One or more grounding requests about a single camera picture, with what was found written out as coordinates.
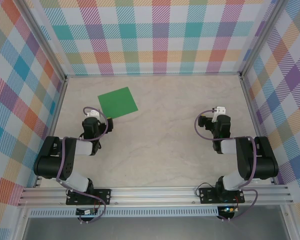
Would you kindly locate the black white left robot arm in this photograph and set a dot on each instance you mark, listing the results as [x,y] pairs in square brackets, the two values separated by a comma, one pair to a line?
[50,165]

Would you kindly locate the thin aluminium table edge rail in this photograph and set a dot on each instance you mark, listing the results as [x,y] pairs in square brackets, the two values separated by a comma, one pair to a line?
[152,74]

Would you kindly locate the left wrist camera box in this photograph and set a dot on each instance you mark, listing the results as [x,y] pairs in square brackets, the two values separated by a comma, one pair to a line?
[92,113]

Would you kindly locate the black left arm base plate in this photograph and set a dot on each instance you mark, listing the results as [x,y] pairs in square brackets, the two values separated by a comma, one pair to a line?
[105,196]

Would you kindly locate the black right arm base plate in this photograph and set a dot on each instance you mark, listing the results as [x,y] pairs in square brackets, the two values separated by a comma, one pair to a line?
[206,196]

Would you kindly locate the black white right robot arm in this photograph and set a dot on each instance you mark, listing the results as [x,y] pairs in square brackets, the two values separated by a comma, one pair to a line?
[265,165]

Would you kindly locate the aluminium frame post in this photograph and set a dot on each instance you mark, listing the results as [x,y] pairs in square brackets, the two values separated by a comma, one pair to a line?
[45,37]
[261,37]

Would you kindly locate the wide aluminium mounting rail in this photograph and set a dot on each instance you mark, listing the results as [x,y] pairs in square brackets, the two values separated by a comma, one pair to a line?
[152,196]

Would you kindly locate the green paper sheet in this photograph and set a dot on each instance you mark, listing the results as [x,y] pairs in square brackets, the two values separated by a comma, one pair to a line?
[117,102]

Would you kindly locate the grey metal panel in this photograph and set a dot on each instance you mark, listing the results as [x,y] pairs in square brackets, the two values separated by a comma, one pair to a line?
[152,230]

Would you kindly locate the aluminium frame leg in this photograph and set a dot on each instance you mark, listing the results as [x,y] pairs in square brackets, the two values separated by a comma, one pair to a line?
[21,225]
[288,225]

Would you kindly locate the aluminium table side rail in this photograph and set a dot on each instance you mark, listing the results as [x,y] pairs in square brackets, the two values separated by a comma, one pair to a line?
[253,112]
[56,112]

